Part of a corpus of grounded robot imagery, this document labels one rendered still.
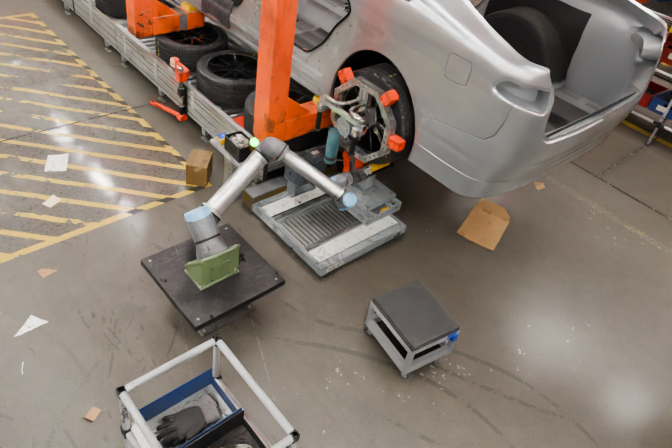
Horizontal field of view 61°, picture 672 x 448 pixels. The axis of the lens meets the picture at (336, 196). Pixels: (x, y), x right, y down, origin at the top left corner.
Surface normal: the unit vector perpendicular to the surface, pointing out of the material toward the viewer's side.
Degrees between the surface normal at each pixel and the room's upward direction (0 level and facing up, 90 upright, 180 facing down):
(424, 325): 0
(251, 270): 0
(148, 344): 0
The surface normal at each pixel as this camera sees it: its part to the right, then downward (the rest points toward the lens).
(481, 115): -0.73, 0.33
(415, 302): 0.14, -0.78
